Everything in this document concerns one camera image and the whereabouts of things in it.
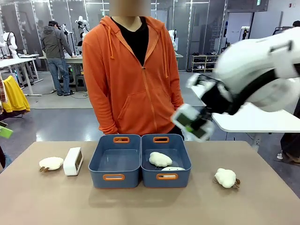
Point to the white digital clock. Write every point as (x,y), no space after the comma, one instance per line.
(187,113)
(72,161)

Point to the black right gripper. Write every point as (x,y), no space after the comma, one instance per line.
(219,98)

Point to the white table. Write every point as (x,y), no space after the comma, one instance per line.
(257,119)

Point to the person in dark trousers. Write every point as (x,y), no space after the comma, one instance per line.
(289,145)

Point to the person in grey hoodie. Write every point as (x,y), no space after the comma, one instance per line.
(56,51)

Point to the white humanoid robot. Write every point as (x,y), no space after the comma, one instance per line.
(10,43)

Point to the plaid shirt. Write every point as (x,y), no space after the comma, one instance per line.
(2,91)

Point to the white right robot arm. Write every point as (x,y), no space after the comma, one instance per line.
(253,68)

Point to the wooden shoe rack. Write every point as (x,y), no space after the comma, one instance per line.
(202,63)

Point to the yellow jacket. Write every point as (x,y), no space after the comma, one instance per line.
(14,97)

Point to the person in orange hoodie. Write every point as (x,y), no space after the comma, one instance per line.
(131,77)

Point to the white sheep plush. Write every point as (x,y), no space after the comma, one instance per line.
(172,168)
(160,159)
(226,177)
(52,162)

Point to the white desk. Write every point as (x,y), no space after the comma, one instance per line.
(16,63)

